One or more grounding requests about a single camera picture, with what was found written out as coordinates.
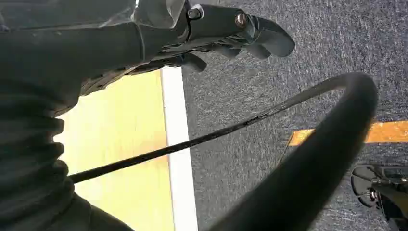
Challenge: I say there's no black cable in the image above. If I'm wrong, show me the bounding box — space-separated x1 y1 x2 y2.
68 71 379 231

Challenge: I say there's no ribbed grey left arm sleeve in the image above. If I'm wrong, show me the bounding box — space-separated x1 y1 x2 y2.
0 94 135 231

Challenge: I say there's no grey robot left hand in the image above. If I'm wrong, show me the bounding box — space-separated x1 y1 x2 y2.
0 0 296 118

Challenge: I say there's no black robot foot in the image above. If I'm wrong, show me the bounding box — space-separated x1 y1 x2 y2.
350 164 408 231

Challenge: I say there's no orange floor tape strip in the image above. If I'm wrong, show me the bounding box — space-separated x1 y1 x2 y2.
287 120 408 147

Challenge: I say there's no yellow table with white edge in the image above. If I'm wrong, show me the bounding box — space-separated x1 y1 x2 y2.
52 66 199 231

